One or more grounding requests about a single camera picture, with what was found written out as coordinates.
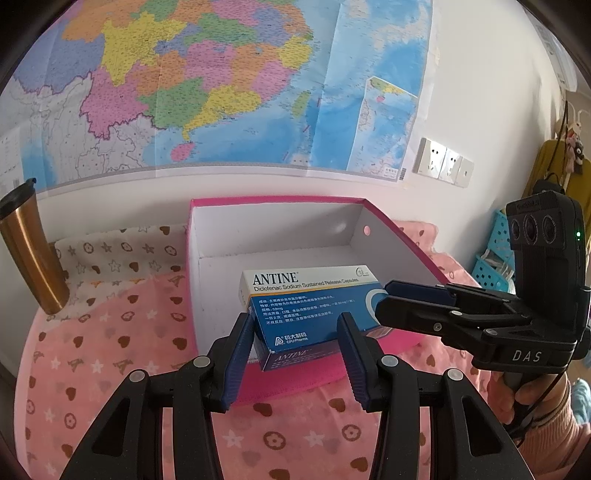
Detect yellow hanging garment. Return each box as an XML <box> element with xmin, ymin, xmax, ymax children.
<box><xmin>522</xmin><ymin>138</ymin><xmax>591</xmax><ymax>222</ymax></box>

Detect pink printed blanket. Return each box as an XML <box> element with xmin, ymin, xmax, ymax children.
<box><xmin>14</xmin><ymin>219</ymin><xmax>509</xmax><ymax>480</ymax></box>

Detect small hanging plush toy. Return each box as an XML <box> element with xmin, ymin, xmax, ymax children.
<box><xmin>566</xmin><ymin>117</ymin><xmax>587</xmax><ymax>174</ymax></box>

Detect white wall switch plate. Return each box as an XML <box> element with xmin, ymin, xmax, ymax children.
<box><xmin>455</xmin><ymin>158</ymin><xmax>475</xmax><ymax>188</ymax></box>

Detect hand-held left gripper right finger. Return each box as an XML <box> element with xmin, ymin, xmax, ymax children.
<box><xmin>336</xmin><ymin>312</ymin><xmax>522</xmax><ymax>480</ymax></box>

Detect copper travel tumbler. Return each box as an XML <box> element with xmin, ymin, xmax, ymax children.
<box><xmin>0</xmin><ymin>178</ymin><xmax>71</xmax><ymax>315</ymax></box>

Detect pink cardboard box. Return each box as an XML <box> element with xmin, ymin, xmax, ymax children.
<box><xmin>189</xmin><ymin>196</ymin><xmax>451</xmax><ymax>407</ymax></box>

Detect white wall socket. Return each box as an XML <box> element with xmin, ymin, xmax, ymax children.
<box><xmin>438</xmin><ymin>148</ymin><xmax>464</xmax><ymax>183</ymax></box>
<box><xmin>412</xmin><ymin>137</ymin><xmax>448</xmax><ymax>178</ymax></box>

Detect blue plastic basket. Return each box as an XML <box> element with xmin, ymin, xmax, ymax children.
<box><xmin>473</xmin><ymin>210</ymin><xmax>515</xmax><ymax>291</ymax></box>

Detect person's right forearm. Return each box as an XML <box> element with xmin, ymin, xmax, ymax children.
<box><xmin>503</xmin><ymin>383</ymin><xmax>591</xmax><ymax>480</ymax></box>

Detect blue white medicine box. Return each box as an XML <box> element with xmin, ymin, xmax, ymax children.
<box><xmin>239</xmin><ymin>265</ymin><xmax>393</xmax><ymax>372</ymax></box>

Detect colourful wall map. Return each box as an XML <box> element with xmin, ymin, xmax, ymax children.
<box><xmin>0</xmin><ymin>0</ymin><xmax>435</xmax><ymax>204</ymax></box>

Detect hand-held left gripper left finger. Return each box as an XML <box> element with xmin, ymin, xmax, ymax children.
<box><xmin>60</xmin><ymin>312</ymin><xmax>257</xmax><ymax>480</ymax></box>

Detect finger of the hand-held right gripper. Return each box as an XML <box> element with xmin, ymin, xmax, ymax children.
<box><xmin>375</xmin><ymin>295</ymin><xmax>532</xmax><ymax>352</ymax></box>
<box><xmin>385</xmin><ymin>278</ymin><xmax>518</xmax><ymax>319</ymax></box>

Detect person's right hand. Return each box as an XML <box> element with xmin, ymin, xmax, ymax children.
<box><xmin>489</xmin><ymin>371</ymin><xmax>573</xmax><ymax>435</ymax></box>

